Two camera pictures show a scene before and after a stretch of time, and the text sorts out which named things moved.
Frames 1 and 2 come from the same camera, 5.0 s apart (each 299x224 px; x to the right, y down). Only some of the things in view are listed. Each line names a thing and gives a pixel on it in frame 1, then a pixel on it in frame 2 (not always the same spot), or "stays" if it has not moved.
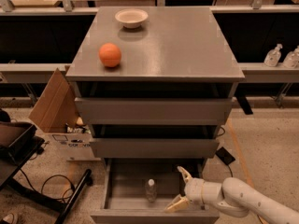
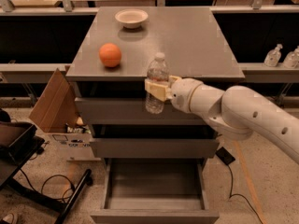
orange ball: (109, 55) stays
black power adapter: (226, 158) stays
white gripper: (193, 190) → (181, 94)
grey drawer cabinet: (156, 83) stays
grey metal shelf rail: (30, 73) stays
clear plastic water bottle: (150, 190) → (158, 68)
